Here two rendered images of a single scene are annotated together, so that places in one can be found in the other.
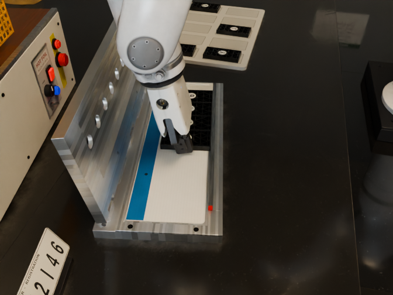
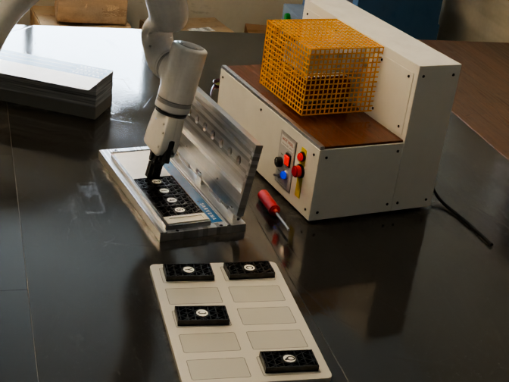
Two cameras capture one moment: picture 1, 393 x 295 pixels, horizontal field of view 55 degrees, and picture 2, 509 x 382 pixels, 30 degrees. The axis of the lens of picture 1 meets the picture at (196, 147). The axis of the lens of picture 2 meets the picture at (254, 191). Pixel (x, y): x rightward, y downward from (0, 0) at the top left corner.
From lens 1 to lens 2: 2.60 m
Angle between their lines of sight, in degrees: 106
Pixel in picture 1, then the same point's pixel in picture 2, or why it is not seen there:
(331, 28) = (48, 372)
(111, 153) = (185, 136)
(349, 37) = (14, 356)
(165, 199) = (144, 158)
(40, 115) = (271, 164)
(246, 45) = (168, 297)
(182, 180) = (141, 167)
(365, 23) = not seen: outside the picture
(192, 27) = (268, 314)
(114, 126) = (200, 146)
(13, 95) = (265, 121)
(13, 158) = not seen: hidden behind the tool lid
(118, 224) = not seen: hidden behind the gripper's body
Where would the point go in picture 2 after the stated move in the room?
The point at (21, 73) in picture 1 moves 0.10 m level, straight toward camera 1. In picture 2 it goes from (274, 122) to (240, 110)
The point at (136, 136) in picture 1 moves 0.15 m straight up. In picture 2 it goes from (198, 184) to (204, 126)
